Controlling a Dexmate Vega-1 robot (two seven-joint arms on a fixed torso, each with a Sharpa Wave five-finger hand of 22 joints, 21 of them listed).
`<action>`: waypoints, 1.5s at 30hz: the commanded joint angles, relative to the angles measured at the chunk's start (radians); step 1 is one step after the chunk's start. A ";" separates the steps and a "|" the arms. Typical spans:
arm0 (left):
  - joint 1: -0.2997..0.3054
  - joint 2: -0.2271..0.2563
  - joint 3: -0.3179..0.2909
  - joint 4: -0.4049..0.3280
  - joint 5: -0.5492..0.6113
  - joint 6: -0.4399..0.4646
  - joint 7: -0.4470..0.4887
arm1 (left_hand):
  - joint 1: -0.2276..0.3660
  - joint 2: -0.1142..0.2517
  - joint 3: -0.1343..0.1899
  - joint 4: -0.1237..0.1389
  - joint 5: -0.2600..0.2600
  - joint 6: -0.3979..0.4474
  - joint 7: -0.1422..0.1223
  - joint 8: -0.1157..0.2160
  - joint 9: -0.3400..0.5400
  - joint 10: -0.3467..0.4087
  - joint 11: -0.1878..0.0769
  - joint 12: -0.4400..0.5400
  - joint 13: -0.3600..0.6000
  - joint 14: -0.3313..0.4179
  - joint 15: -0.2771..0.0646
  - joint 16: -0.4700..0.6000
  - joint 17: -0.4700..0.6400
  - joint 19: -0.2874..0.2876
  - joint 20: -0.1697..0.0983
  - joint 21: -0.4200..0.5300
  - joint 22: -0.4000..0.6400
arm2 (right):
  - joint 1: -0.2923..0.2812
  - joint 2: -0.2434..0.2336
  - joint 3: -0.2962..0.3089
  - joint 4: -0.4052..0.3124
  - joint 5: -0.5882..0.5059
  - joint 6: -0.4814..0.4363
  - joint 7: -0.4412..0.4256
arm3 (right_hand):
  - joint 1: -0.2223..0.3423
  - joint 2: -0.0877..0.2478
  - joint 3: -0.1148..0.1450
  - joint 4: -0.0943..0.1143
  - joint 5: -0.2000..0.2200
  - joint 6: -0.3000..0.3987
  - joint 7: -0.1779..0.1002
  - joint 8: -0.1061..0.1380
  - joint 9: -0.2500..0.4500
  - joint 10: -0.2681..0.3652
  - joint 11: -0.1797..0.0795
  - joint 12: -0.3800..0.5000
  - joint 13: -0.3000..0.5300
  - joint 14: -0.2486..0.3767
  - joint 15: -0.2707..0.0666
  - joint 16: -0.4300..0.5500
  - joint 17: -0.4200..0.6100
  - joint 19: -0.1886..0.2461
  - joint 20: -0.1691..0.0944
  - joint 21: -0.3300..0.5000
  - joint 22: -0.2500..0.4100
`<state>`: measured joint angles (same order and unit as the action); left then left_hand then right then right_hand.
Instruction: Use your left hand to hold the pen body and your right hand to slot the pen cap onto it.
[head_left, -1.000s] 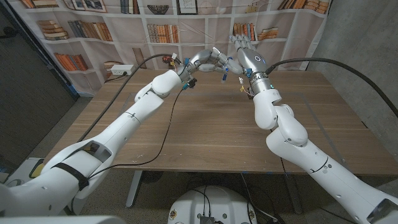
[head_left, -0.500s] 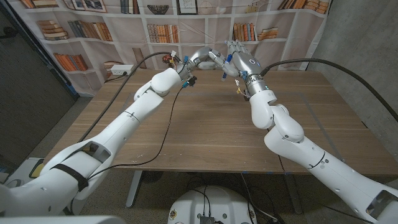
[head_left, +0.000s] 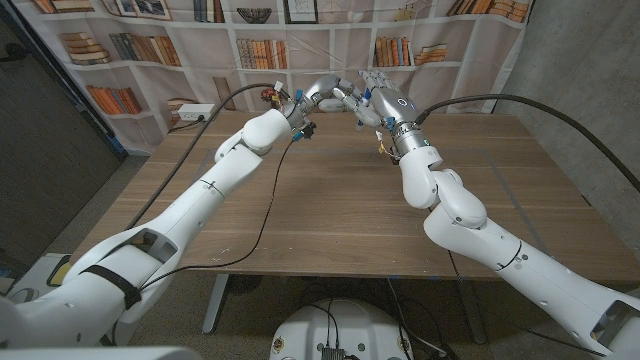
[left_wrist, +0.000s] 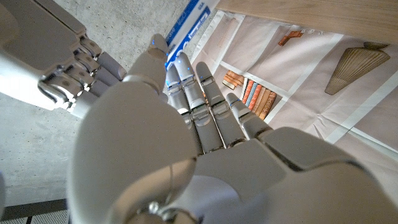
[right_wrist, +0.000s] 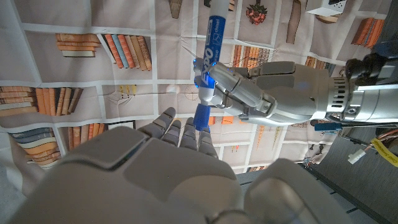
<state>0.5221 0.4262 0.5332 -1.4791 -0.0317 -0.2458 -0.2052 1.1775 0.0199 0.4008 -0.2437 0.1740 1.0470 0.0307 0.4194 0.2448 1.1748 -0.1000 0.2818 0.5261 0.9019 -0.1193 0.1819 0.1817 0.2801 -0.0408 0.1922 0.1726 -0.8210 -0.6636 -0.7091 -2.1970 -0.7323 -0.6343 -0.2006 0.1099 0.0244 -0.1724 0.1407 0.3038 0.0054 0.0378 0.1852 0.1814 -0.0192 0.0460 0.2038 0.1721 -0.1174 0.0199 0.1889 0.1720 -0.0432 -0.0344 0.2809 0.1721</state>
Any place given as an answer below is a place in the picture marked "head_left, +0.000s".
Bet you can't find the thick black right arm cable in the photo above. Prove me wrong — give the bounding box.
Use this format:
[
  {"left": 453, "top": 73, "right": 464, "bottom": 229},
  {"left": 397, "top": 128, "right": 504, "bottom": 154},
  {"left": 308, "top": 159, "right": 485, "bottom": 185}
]
[{"left": 413, "top": 93, "right": 640, "bottom": 195}]

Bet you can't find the black door handle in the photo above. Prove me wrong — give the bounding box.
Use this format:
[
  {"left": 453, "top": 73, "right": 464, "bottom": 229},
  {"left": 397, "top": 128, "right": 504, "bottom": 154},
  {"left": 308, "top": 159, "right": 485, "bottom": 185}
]
[{"left": 0, "top": 42, "right": 30, "bottom": 64}]

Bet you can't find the white power strip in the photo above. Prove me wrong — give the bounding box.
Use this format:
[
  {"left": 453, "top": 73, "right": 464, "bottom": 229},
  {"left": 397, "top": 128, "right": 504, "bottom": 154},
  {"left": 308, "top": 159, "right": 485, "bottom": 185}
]
[{"left": 177, "top": 103, "right": 217, "bottom": 123}]

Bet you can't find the white metal table leg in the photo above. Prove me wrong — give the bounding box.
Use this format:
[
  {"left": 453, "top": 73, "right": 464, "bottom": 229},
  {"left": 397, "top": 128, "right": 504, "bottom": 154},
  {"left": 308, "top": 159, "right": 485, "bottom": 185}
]
[
  {"left": 202, "top": 273, "right": 231, "bottom": 335},
  {"left": 457, "top": 279, "right": 490, "bottom": 346}
]

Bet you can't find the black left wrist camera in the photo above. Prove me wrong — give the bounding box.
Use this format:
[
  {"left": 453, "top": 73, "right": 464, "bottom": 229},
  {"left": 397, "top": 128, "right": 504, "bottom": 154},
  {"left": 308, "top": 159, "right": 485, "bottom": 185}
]
[{"left": 292, "top": 121, "right": 317, "bottom": 143}]

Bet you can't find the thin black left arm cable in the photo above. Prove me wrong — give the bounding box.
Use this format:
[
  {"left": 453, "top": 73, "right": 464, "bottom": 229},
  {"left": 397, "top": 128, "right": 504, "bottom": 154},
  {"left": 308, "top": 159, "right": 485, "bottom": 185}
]
[{"left": 137, "top": 139, "right": 297, "bottom": 292}]

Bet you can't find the black torso cable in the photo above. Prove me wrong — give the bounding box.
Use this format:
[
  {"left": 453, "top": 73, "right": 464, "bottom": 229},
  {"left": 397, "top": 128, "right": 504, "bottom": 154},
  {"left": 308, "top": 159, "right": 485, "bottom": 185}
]
[{"left": 299, "top": 297, "right": 342, "bottom": 349}]

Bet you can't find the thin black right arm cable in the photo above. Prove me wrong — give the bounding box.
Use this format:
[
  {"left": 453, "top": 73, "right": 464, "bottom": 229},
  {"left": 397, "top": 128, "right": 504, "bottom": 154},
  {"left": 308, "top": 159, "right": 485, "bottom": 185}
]
[{"left": 447, "top": 248, "right": 594, "bottom": 357}]

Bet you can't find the black ribbed round base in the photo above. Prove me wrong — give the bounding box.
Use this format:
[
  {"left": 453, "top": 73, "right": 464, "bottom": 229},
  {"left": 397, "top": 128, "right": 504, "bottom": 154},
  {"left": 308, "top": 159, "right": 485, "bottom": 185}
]
[{"left": 227, "top": 273, "right": 265, "bottom": 295}]

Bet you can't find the dark grey door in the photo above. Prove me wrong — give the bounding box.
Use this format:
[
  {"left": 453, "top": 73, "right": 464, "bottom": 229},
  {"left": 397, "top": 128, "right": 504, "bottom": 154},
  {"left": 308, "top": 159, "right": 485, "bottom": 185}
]
[{"left": 0, "top": 4, "right": 129, "bottom": 274}]

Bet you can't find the printed bookshelf backdrop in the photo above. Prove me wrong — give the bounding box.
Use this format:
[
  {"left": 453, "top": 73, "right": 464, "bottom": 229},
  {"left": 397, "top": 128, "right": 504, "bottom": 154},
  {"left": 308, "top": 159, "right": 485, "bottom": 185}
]
[{"left": 12, "top": 0, "right": 532, "bottom": 157}]

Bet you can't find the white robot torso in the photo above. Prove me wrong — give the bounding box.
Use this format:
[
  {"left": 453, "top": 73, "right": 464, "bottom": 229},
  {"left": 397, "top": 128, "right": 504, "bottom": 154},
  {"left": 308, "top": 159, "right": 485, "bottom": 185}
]
[{"left": 269, "top": 298, "right": 415, "bottom": 360}]

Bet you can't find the black power strip cord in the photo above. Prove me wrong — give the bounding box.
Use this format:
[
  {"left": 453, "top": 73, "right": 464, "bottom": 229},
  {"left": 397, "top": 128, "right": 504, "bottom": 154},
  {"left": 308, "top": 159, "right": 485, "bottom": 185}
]
[{"left": 167, "top": 115, "right": 206, "bottom": 135}]

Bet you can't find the white board with yellow patch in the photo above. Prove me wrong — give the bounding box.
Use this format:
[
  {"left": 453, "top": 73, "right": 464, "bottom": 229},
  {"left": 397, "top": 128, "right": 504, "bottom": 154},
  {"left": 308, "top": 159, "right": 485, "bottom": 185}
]
[{"left": 9, "top": 252, "right": 75, "bottom": 299}]

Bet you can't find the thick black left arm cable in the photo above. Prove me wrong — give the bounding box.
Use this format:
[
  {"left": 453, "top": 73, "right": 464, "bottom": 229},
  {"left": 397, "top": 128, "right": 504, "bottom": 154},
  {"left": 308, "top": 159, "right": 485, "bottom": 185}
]
[{"left": 124, "top": 82, "right": 281, "bottom": 231}]

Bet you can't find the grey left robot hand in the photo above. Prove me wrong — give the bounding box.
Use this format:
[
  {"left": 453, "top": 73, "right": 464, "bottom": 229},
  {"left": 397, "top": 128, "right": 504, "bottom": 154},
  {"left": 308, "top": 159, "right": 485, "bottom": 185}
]
[{"left": 282, "top": 73, "right": 384, "bottom": 130}]

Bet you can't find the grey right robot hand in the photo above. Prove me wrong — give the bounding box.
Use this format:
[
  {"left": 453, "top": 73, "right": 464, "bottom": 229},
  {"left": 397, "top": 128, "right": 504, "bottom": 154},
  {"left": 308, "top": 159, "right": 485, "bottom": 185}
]
[{"left": 357, "top": 68, "right": 430, "bottom": 159}]

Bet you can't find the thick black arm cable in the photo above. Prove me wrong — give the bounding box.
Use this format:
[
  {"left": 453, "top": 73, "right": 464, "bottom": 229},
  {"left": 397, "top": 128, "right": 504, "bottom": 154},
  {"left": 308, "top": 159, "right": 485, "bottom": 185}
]
[
  {"left": 124, "top": 82, "right": 281, "bottom": 231},
  {"left": 413, "top": 93, "right": 640, "bottom": 195}
]

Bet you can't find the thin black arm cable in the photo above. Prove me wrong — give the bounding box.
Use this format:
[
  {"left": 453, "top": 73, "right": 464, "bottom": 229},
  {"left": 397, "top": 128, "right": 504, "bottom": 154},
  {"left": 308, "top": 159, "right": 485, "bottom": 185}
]
[
  {"left": 137, "top": 139, "right": 297, "bottom": 292},
  {"left": 447, "top": 248, "right": 594, "bottom": 357}
]

